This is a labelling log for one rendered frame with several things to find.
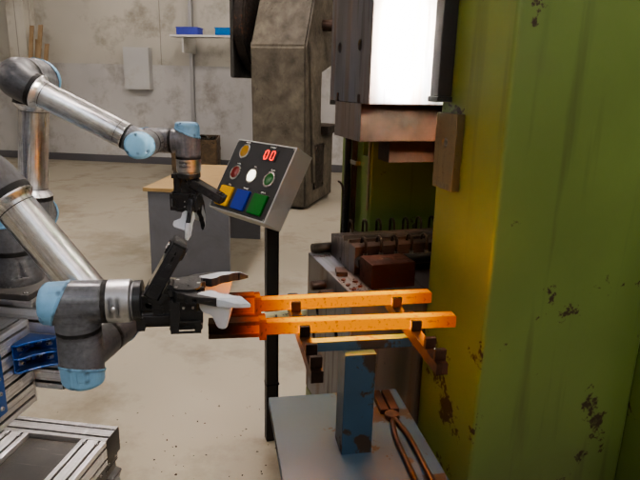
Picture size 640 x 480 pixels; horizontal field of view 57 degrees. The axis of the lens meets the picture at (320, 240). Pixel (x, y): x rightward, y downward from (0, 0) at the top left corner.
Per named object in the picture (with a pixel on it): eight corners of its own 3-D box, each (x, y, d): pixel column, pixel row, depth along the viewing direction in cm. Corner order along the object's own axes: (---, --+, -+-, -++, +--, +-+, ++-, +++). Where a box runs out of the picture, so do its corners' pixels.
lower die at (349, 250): (353, 274, 157) (355, 244, 155) (330, 253, 176) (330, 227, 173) (489, 264, 170) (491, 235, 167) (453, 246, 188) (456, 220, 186)
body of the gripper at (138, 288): (207, 316, 108) (139, 318, 107) (206, 272, 106) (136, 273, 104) (205, 333, 101) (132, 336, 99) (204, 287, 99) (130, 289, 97)
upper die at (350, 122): (359, 142, 148) (361, 103, 145) (333, 134, 166) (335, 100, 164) (502, 141, 160) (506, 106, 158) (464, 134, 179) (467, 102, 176)
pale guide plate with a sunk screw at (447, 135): (450, 191, 130) (457, 114, 125) (431, 185, 138) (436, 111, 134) (458, 191, 130) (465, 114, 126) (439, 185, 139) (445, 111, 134)
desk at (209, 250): (264, 237, 541) (264, 167, 524) (232, 281, 422) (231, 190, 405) (196, 234, 546) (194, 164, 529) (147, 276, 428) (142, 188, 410)
